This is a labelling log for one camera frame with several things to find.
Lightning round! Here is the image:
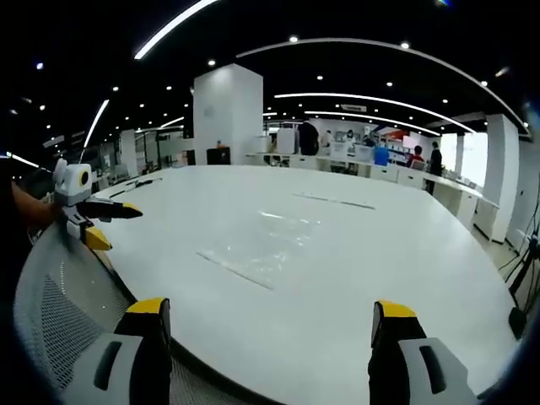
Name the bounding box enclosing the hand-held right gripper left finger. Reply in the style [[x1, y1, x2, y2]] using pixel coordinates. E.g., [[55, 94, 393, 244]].
[[62, 296, 173, 405]]

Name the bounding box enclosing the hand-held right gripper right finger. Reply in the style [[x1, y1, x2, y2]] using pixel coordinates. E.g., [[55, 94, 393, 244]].
[[367, 300, 480, 405]]

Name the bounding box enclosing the clear plastic food packaging bag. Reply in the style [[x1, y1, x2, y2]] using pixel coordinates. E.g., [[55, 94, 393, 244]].
[[196, 208, 322, 291]]

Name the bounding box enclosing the grey mesh office chair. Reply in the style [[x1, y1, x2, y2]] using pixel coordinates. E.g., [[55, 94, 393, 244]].
[[12, 223, 237, 405]]

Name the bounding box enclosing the black cabinet with orange item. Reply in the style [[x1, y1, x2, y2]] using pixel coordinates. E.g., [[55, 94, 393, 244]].
[[205, 143, 232, 166]]

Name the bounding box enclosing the black tripod stand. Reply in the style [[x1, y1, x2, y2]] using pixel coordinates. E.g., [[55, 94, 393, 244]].
[[498, 227, 540, 341]]

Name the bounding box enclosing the white square pillar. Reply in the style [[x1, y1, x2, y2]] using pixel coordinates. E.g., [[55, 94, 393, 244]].
[[192, 62, 265, 166]]

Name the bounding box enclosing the long white workbench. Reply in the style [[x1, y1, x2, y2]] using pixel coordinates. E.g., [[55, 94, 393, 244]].
[[246, 150, 503, 242]]

